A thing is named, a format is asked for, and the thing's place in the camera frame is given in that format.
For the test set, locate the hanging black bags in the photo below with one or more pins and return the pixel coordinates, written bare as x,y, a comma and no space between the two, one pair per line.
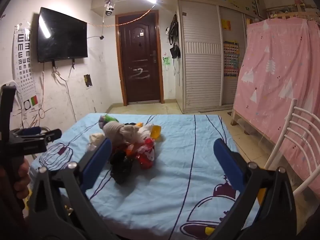
173,28

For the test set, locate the green wall sticker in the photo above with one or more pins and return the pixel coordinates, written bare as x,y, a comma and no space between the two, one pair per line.
166,61

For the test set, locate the green wrapper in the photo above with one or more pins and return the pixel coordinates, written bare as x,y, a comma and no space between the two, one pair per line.
110,117

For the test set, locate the white slatted wardrobe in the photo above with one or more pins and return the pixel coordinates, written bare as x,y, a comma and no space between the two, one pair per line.
202,67

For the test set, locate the eye chart poster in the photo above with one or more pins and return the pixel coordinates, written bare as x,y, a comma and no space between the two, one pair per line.
23,62

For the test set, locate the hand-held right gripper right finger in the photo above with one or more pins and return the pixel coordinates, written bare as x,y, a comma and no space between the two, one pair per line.
228,165

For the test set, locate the hanging black pouch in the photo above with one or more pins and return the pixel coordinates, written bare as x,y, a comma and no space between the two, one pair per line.
175,51

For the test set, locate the yellow plastic cup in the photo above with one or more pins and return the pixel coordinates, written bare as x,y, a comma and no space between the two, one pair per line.
155,132

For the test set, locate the pink tree print curtain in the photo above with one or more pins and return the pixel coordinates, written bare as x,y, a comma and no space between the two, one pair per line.
280,75

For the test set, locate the black wall television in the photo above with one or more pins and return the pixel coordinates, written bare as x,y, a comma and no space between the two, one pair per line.
62,36

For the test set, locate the person's left hand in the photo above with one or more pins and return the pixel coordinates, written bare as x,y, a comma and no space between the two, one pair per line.
22,177

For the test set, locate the colourful grid chart poster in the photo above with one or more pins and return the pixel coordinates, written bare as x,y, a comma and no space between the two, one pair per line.
231,58

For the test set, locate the small black fuzzy item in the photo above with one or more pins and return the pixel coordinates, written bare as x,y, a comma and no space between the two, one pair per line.
130,124

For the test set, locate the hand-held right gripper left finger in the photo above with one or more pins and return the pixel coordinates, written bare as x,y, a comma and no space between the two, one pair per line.
96,165

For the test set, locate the black plastic bag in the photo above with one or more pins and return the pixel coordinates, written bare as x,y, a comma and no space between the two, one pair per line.
121,167

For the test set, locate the yellow paper poster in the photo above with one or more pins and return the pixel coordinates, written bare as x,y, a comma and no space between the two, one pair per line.
225,25

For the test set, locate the white security camera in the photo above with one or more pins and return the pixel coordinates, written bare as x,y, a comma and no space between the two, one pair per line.
109,8

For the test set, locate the red cloth with white trim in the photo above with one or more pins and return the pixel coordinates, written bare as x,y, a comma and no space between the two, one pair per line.
146,155

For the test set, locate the white metal chair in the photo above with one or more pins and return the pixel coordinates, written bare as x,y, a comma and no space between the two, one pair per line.
292,135

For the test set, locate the dark brown door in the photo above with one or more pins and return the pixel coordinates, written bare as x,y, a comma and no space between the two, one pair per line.
140,60

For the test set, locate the small dark wall picture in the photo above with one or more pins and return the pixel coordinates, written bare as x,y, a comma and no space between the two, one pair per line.
88,80

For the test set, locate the beige knitted cloth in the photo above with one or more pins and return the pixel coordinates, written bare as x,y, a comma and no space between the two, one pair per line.
117,130

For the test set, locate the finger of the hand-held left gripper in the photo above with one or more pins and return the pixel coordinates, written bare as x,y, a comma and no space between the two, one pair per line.
53,135
31,131

